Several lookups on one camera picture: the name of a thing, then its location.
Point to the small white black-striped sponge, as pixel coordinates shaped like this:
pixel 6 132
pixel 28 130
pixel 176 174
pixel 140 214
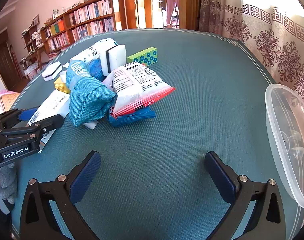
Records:
pixel 50 73

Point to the clear plastic container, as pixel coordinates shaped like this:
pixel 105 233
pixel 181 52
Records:
pixel 277 130

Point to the patterned curtain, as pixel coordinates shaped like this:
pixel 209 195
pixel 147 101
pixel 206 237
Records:
pixel 267 37

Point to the rows of books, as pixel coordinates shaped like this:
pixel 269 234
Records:
pixel 92 12

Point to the hanging pink pants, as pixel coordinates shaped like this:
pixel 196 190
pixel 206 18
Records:
pixel 172 7

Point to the yellow and orange toy block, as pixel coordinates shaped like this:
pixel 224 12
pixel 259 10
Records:
pixel 60 85

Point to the white box with barcode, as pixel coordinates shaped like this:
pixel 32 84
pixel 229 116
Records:
pixel 51 105

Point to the small wooden shelf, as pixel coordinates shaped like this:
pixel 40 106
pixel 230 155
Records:
pixel 29 42

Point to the dark wooden cabinet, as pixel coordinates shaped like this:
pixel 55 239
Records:
pixel 4 62

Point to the white packet with red edge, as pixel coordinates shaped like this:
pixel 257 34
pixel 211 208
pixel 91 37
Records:
pixel 139 85

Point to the person's left hand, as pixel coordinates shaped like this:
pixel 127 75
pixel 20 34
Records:
pixel 6 182

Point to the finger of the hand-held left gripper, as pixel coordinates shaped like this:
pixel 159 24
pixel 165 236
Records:
pixel 24 114
pixel 50 122

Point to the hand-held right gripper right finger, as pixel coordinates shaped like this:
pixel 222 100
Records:
pixel 220 177

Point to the blue-edged packet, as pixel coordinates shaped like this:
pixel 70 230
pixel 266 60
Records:
pixel 132 120

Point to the teal fabric pouch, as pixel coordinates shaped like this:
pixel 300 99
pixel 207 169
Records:
pixel 89 100

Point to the blue plastic bag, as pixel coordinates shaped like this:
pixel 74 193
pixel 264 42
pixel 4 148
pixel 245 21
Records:
pixel 95 70

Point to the large white black-striped sponge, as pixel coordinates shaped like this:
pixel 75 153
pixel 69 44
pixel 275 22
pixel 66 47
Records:
pixel 117 57

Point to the wooden door frame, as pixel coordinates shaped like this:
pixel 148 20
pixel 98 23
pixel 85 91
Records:
pixel 132 5

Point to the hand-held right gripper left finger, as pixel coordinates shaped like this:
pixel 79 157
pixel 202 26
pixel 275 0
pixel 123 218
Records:
pixel 85 177

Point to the wooden door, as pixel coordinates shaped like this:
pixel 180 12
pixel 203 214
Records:
pixel 189 10

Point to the white medical packet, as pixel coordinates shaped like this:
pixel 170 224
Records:
pixel 92 52

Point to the green block with blue dots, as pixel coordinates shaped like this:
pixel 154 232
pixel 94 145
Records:
pixel 142 57

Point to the wooden bookshelf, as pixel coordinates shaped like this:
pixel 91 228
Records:
pixel 67 21

